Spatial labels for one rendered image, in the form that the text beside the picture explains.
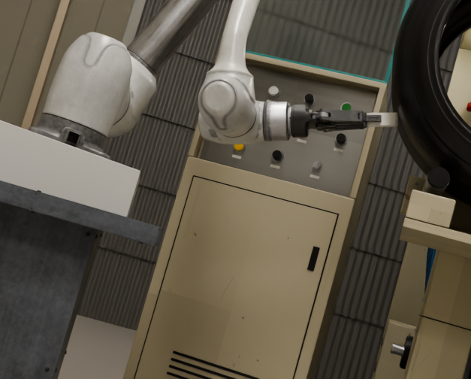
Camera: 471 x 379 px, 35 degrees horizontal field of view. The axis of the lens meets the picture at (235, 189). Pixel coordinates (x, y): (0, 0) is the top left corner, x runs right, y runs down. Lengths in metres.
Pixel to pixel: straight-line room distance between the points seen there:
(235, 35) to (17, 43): 3.55
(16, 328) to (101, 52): 0.62
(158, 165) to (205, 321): 2.62
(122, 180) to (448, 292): 0.85
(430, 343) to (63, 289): 0.89
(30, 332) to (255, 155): 1.06
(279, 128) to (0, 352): 0.76
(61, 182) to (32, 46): 3.52
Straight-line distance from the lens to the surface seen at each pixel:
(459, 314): 1.91
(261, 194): 2.30
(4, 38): 5.08
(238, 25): 1.63
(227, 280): 2.30
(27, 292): 1.60
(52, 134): 1.64
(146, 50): 1.89
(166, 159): 4.84
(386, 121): 1.68
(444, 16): 1.63
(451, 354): 1.91
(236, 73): 1.55
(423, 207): 1.54
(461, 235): 1.54
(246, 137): 1.66
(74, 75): 1.67
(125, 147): 4.84
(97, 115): 1.66
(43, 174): 1.57
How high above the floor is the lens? 0.64
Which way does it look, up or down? 5 degrees up
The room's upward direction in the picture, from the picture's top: 16 degrees clockwise
